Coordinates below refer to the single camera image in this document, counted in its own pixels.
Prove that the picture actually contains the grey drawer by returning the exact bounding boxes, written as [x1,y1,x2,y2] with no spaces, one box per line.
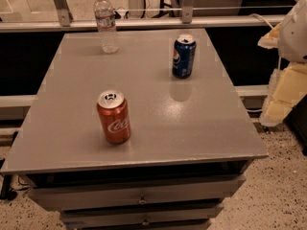
[29,174,246,211]
[60,203,224,228]

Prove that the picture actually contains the clear plastic water bottle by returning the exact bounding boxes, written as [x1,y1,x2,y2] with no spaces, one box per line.
[94,0,119,54]

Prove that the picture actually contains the white rounded gripper body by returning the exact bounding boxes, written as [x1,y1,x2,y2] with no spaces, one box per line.
[278,0,307,63]

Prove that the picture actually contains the grey drawer cabinet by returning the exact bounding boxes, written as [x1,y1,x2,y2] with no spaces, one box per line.
[2,29,267,230]

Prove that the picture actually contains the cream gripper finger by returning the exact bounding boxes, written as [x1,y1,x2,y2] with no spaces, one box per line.
[258,23,281,49]
[259,62,307,127]

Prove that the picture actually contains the blue Pepsi can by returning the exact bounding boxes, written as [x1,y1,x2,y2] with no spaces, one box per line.
[172,34,197,79]

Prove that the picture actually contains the right metal rail bracket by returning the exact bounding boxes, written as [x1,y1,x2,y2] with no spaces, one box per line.
[180,0,194,24]

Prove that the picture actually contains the left metal rail bracket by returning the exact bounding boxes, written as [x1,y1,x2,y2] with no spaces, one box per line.
[53,0,73,27]

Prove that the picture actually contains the horizontal metal rail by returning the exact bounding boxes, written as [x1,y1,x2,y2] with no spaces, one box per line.
[0,15,284,33]

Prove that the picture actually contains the metal rail bracket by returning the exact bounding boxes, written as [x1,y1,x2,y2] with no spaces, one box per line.
[53,0,73,27]
[180,0,194,24]

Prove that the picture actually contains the red Coca-Cola can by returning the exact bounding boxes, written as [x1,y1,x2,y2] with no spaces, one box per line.
[97,89,130,144]

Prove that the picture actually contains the white cable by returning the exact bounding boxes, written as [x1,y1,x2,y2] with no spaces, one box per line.
[248,12,275,30]

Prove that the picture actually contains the top grey drawer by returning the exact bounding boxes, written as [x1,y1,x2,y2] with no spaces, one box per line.
[29,174,246,211]

